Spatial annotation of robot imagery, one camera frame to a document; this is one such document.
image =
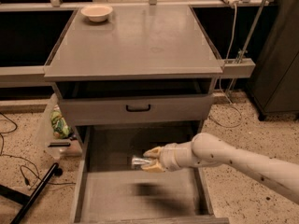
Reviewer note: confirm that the silver redbull can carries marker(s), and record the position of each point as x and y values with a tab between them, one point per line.
138	162

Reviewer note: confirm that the black drawer handle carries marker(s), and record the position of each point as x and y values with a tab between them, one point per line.
136	108

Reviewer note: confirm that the clear plastic bin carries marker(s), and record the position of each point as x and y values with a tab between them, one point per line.
57	148

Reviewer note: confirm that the green snack bag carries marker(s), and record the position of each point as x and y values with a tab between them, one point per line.
60	128

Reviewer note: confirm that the dark grey side cabinet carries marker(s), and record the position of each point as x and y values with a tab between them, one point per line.
274	84

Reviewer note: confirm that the grey drawer cabinet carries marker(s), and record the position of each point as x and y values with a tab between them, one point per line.
153	87

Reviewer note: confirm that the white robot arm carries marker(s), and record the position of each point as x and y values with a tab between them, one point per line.
206	150

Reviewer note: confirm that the grey top drawer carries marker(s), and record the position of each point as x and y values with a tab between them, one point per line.
80	112

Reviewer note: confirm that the open grey middle drawer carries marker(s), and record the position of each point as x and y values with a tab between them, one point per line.
110	190

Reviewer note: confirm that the white bowl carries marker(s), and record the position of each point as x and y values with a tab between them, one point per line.
97	13

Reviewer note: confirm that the black metal stand leg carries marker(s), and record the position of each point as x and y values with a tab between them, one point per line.
26	201

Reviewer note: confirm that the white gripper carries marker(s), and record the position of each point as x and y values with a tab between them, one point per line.
169	158

